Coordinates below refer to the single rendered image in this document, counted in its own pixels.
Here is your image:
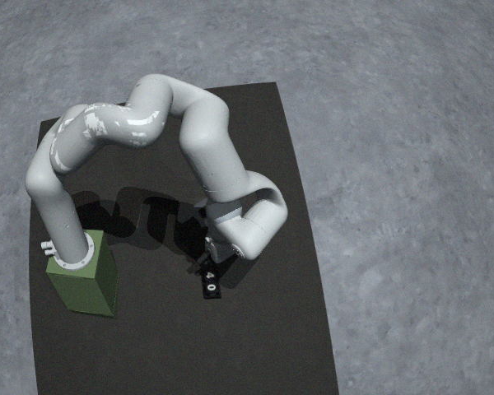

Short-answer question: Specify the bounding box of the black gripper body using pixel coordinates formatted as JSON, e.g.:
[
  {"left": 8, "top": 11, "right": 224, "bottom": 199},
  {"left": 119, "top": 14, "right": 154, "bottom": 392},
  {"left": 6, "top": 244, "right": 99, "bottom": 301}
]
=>
[{"left": 205, "top": 240, "right": 234, "bottom": 263}]

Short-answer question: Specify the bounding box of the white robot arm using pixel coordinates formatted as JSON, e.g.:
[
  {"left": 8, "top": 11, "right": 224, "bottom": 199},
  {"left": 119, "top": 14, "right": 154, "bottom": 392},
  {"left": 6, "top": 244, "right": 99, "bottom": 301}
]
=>
[{"left": 25, "top": 74, "right": 288, "bottom": 271}]

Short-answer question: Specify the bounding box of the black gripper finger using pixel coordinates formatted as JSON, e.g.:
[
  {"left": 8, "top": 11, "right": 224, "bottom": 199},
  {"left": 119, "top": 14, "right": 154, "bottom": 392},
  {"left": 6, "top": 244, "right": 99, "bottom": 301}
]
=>
[{"left": 197, "top": 250, "right": 217, "bottom": 269}]

